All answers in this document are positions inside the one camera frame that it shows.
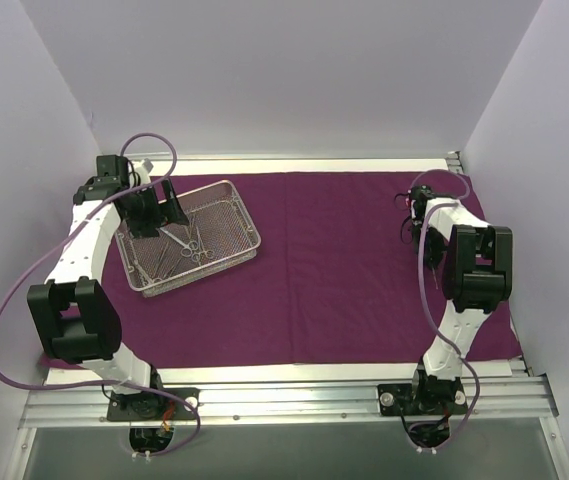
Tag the metal mesh instrument tray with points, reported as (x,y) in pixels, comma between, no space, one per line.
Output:
(221,234)

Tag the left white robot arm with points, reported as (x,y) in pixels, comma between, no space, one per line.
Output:
(74,319)

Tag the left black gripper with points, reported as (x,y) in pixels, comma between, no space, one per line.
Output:
(149,220)

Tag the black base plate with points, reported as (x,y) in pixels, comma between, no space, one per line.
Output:
(404,400)
(145,407)

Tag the silver surgical scissors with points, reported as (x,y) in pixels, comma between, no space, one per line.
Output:
(187,249)

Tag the aluminium front rail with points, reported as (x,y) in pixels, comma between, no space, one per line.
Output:
(311,403)

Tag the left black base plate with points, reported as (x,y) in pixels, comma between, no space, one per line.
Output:
(145,407)

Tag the silver surgical tweezers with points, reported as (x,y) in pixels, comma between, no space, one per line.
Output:
(435,277)

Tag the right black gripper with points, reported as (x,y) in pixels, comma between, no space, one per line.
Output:
(433,248)

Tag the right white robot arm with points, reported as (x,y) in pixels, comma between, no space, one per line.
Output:
(476,261)

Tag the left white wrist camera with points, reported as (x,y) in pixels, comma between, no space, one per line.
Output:
(144,166)

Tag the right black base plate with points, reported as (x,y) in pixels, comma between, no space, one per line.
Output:
(404,400)

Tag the purple cloth wrap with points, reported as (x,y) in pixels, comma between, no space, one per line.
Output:
(334,281)

